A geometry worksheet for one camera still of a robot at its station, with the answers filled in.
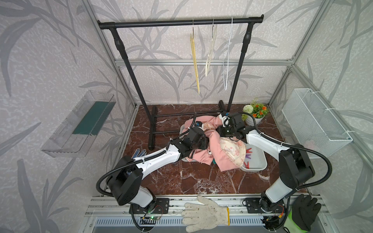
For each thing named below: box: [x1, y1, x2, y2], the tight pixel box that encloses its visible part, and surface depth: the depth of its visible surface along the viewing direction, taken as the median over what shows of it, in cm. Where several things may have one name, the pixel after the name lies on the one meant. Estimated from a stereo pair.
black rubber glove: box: [291, 194, 322, 233], surface depth 73 cm
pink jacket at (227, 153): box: [182, 115, 247, 172], surface depth 77 cm
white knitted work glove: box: [181, 195, 231, 233], surface depth 72 cm
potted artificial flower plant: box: [241, 102, 270, 127], surface depth 100 cm
